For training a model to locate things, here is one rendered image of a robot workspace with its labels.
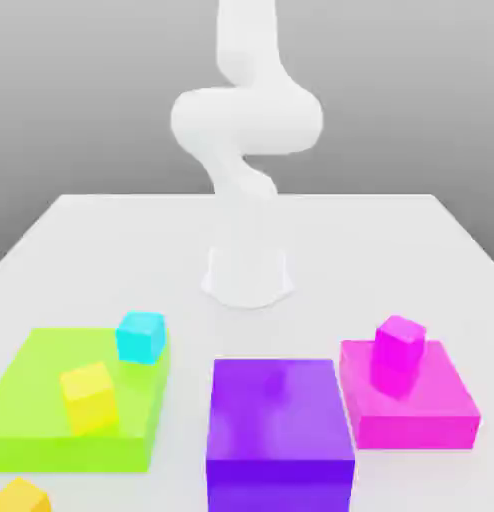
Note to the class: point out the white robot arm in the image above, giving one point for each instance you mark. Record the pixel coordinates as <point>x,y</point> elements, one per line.
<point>247,120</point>

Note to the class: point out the small cyan cube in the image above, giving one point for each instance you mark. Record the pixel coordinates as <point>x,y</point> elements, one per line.
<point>140,338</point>

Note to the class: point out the small magenta cube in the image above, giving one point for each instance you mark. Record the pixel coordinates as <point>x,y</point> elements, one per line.
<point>397,356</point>

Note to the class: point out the small yellow cube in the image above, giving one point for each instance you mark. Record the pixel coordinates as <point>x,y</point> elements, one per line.
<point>89,396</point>

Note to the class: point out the small orange cube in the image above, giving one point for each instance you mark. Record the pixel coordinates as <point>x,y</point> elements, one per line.
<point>19,498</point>

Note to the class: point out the large purple box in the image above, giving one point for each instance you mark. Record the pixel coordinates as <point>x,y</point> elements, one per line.
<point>279,420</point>

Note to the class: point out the large pink box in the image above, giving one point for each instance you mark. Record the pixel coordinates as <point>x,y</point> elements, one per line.
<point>439,404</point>

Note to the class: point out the large green box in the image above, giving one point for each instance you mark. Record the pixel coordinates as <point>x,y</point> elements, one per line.
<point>39,408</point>

